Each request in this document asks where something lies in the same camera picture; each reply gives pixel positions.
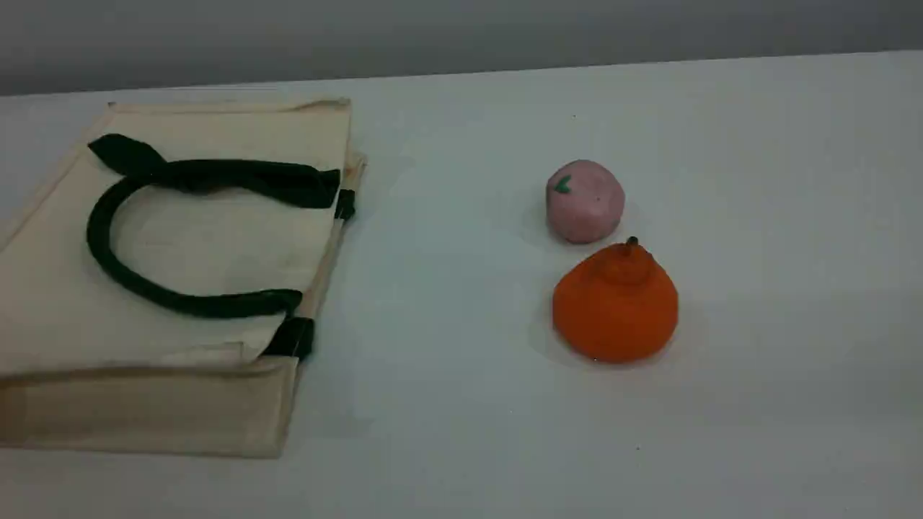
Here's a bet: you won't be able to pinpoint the pink toy peach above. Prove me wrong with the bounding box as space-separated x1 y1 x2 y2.
546 159 626 244

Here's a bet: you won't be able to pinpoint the orange toy fruit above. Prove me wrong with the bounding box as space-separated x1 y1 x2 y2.
552 236 679 364

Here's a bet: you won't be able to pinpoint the white canvas bag green handles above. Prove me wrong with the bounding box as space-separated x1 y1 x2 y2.
0 98 368 459

